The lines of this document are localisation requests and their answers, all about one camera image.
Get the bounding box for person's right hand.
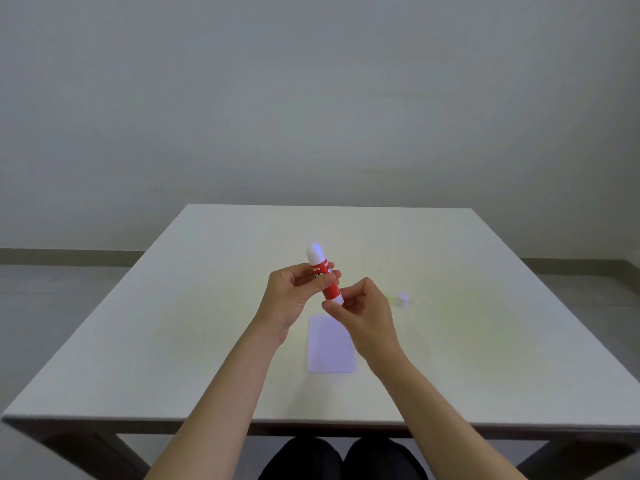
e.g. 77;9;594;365
321;277;404;379

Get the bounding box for person's left forearm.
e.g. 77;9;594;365
143;317;286;480

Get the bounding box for person's right forearm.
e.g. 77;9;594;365
367;345;528;480

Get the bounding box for person's black trousers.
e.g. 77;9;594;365
258;437;430;480

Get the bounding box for white table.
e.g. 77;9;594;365
0;204;640;480

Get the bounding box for white paper card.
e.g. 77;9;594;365
307;315;359;374

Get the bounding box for person's left hand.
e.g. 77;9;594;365
254;263;343;345

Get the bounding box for red and white glue stick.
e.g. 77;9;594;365
305;243;345;306

